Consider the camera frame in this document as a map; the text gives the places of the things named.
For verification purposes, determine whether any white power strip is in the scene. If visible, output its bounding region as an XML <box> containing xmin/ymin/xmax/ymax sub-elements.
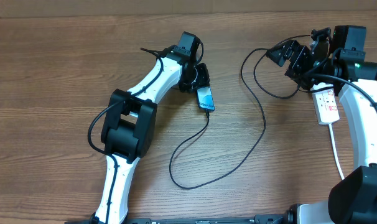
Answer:
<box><xmin>310</xmin><ymin>83</ymin><xmax>340</xmax><ymax>125</ymax></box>

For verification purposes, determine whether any black charging cable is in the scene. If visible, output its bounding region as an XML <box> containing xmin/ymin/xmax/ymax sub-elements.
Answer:
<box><xmin>169</xmin><ymin>34</ymin><xmax>312</xmax><ymax>190</ymax></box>

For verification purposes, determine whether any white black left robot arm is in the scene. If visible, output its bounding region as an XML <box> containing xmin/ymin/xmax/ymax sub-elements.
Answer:
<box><xmin>88</xmin><ymin>32</ymin><xmax>215</xmax><ymax>223</ymax></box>

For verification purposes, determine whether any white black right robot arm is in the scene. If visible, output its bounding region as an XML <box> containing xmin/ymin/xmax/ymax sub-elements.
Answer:
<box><xmin>266</xmin><ymin>25</ymin><xmax>377</xmax><ymax>223</ymax></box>

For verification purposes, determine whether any Samsung Galaxy smartphone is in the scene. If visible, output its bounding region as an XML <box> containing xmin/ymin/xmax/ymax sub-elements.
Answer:
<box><xmin>197</xmin><ymin>86</ymin><xmax>215</xmax><ymax>111</ymax></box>

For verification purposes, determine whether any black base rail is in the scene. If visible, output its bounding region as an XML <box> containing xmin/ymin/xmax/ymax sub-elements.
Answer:
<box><xmin>123</xmin><ymin>214</ymin><xmax>288</xmax><ymax>224</ymax></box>

